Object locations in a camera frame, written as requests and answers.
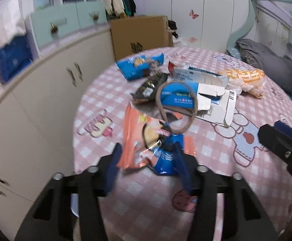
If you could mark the cream low cabinet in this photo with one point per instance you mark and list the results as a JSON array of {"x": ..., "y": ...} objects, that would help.
[{"x": 37, "y": 111}]

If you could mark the mint green drawer unit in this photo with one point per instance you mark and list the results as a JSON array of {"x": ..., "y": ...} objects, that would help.
[{"x": 53, "y": 26}]

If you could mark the small red wrapper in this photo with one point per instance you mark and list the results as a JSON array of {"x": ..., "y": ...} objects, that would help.
[{"x": 171, "y": 67}]

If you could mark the pink checkered tablecloth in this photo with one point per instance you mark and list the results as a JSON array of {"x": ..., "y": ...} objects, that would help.
[{"x": 146, "y": 206}]

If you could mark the mint green bunk bed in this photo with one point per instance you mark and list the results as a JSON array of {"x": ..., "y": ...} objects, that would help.
[{"x": 268, "y": 22}]

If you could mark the white blue carton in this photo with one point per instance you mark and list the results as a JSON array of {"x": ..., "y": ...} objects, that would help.
[{"x": 200, "y": 76}]

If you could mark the blue chip bag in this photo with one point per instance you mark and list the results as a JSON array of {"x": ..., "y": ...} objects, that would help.
[{"x": 139, "y": 67}]

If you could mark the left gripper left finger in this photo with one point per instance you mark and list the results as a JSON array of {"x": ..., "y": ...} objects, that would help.
[{"x": 95, "y": 182}]

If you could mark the white paper shopping bag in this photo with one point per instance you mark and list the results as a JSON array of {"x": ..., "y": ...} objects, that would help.
[{"x": 11, "y": 22}]

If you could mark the orange white plastic bag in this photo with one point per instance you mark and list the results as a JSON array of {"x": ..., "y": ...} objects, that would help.
[{"x": 248, "y": 81}]

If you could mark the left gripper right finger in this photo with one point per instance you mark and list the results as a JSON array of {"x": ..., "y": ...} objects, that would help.
[{"x": 199, "y": 181}]

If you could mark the brown cardboard box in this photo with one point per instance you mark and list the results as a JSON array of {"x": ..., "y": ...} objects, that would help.
[{"x": 133, "y": 35}]

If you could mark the blue white tissue box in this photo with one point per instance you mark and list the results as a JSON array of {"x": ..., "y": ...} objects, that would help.
[{"x": 213, "y": 103}]

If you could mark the blue shopping bag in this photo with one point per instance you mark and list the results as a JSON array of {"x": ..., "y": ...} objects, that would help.
[{"x": 14, "y": 57}]

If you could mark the orange snack wrapper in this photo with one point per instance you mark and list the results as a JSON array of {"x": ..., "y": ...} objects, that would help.
[{"x": 134, "y": 154}]

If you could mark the dark green hanging garment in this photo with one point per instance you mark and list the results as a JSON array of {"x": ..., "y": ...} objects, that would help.
[{"x": 130, "y": 7}]

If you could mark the grey folded blanket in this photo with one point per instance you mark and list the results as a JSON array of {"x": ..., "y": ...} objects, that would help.
[{"x": 259, "y": 56}]

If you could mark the black snack wrapper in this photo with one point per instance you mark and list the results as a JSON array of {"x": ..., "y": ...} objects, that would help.
[{"x": 147, "y": 91}]

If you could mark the blue cookie wrapper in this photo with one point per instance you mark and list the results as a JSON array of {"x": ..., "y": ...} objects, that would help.
[{"x": 159, "y": 142}]

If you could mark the white plastic bag on floor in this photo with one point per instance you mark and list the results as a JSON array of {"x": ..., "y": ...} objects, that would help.
[{"x": 182, "y": 41}]

